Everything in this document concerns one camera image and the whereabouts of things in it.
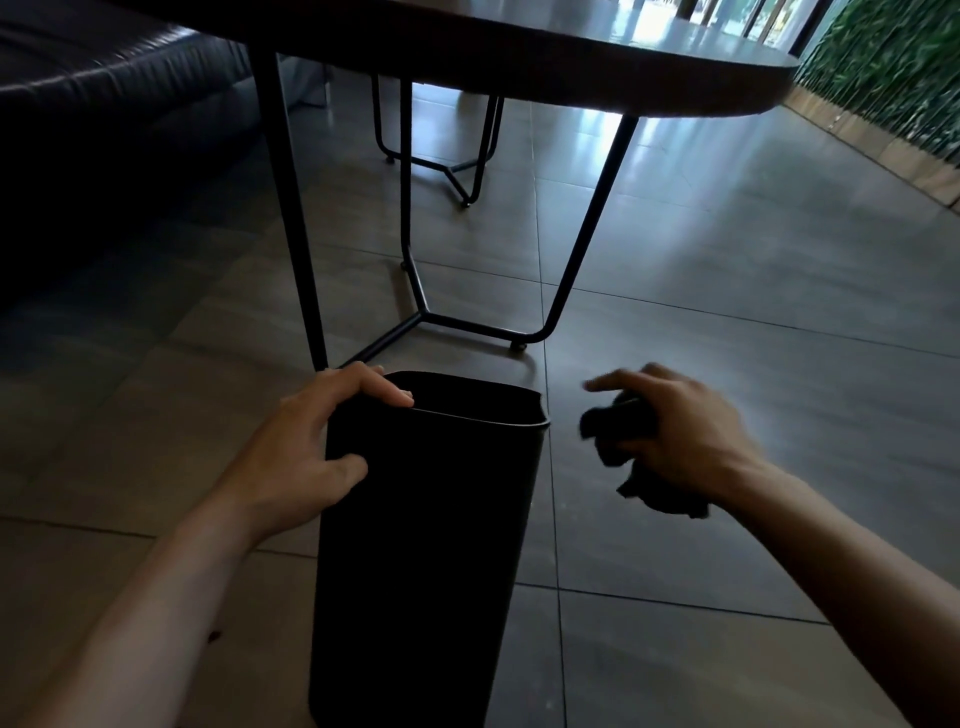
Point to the person's left hand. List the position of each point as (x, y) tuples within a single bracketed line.
[(289, 459)]

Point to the person's right hand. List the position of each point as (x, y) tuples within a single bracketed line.
[(697, 442)]

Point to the person's left thumb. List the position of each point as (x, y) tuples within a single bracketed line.
[(345, 472)]

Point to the black plastic trash bin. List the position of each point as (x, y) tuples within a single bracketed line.
[(427, 555)]

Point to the black bag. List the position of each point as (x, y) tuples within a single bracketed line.
[(622, 431)]

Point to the person's left forearm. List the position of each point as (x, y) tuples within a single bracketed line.
[(142, 637)]

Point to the person's right forearm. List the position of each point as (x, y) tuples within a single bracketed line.
[(855, 577)]

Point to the dark oval table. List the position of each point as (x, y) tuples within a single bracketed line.
[(465, 112)]

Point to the black leather sofa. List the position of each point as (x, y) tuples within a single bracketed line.
[(112, 127)]

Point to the green plant wall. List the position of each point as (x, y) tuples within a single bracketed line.
[(892, 67)]

